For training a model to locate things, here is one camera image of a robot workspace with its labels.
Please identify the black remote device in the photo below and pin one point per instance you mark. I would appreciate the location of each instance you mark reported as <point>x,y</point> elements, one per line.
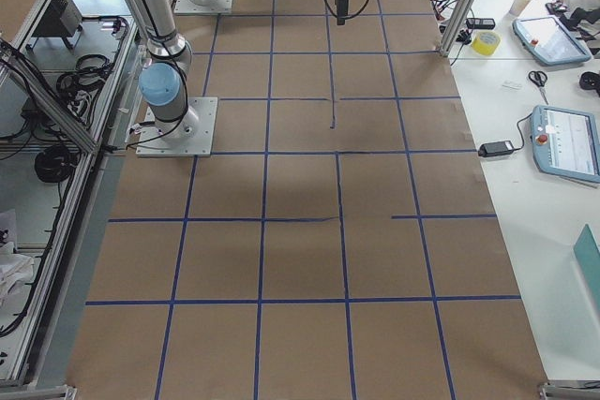
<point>480,23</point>

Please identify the yellow tape roll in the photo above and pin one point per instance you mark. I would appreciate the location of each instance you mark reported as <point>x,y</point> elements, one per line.
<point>486,42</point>

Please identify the white paper cup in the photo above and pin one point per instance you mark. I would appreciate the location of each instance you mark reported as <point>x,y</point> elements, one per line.
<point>518,6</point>

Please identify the teach pendant far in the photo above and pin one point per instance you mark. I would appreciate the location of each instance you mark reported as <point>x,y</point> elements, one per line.
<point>549,42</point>

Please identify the teach pendant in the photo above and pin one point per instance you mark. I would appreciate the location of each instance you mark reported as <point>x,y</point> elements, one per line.
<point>565,143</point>
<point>549,42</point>

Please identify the black scissors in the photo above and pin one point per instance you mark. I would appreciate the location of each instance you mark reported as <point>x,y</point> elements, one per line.
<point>539,78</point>

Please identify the black power adapter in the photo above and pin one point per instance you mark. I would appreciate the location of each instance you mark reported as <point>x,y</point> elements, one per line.
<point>496,148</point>

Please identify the teach pendant near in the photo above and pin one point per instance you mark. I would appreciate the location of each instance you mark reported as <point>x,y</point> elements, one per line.
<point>565,143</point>

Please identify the grey control box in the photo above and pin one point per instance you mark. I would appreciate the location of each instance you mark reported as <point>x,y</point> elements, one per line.
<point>61,19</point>

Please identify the green plastic sheet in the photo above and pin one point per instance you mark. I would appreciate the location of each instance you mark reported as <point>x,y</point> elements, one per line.
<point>586,251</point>

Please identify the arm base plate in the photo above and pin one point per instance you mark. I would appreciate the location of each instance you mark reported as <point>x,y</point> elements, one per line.
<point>202,7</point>
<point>193,137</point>

